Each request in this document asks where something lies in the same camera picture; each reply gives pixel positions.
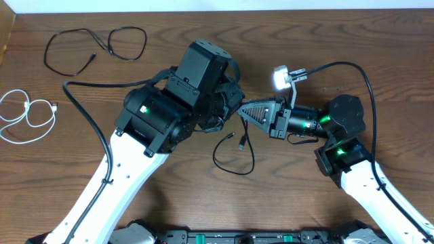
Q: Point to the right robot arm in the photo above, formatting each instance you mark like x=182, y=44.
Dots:
x=344, y=159

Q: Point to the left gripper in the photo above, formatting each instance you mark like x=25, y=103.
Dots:
x=237, y=96

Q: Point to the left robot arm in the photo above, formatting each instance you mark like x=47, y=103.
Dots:
x=198, y=95

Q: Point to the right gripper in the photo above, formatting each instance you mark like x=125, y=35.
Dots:
x=277, y=129

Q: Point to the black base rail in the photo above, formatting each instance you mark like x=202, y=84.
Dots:
x=232, y=237

